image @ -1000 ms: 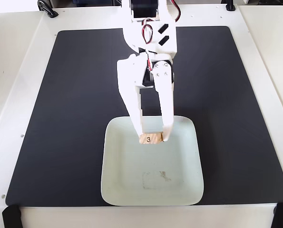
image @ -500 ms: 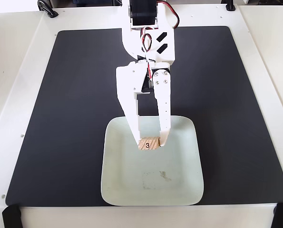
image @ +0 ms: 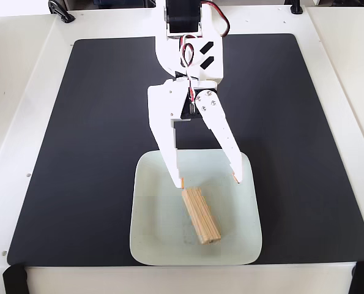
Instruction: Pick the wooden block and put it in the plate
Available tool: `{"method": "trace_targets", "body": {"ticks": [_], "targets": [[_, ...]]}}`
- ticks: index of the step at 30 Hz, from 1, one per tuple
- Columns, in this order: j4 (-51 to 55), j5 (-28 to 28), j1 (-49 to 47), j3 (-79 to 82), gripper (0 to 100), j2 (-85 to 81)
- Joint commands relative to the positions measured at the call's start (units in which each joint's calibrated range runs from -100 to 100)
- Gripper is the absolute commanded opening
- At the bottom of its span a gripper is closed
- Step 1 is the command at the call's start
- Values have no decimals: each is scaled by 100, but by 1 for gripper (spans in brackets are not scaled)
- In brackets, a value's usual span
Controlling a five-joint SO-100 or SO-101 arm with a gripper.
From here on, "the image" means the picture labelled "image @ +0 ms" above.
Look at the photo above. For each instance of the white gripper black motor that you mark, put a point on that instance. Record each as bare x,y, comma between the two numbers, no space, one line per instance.
164,102

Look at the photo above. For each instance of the pale green square plate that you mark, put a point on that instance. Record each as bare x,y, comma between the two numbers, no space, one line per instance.
157,220

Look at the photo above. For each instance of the black table clamp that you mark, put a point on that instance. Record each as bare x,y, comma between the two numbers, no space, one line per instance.
60,10
296,6

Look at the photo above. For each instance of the grooved wooden block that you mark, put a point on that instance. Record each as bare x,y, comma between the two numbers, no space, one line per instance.
203,219

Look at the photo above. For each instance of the black rubber work mat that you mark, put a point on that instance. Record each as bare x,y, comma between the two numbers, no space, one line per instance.
77,137

